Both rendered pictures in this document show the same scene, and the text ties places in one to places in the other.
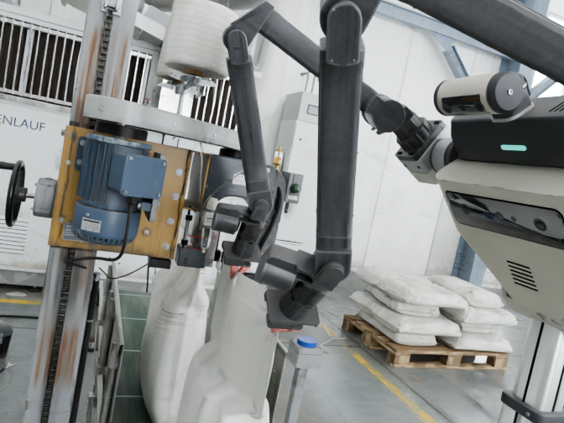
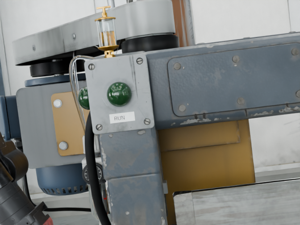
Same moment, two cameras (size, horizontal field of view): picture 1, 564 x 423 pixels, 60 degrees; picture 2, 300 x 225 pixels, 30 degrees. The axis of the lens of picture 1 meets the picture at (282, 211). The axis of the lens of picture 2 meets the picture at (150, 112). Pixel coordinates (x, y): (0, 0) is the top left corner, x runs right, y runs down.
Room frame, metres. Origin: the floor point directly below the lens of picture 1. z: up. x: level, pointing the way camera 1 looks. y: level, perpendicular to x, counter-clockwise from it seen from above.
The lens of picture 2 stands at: (1.80, -0.64, 1.29)
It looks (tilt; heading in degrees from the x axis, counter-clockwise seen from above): 3 degrees down; 113
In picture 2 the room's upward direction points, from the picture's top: 7 degrees counter-clockwise
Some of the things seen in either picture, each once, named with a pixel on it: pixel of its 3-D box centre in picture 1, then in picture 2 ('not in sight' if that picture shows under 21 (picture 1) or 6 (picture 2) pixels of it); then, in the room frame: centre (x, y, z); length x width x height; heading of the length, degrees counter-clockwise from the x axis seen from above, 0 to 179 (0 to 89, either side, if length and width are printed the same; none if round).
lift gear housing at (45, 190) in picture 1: (45, 196); not in sight; (1.31, 0.64, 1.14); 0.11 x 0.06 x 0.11; 21
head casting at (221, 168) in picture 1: (232, 197); (207, 130); (1.55, 0.17, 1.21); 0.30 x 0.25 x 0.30; 21
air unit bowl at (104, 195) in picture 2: (206, 237); (98, 200); (1.34, 0.19, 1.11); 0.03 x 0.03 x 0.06
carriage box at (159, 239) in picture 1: (119, 190); (179, 132); (1.40, 0.47, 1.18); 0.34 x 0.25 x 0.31; 111
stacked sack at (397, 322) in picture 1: (415, 321); not in sight; (3.95, -1.27, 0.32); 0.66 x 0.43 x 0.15; 113
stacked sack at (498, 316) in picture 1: (473, 311); not in sight; (4.19, -1.82, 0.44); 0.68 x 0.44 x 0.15; 111
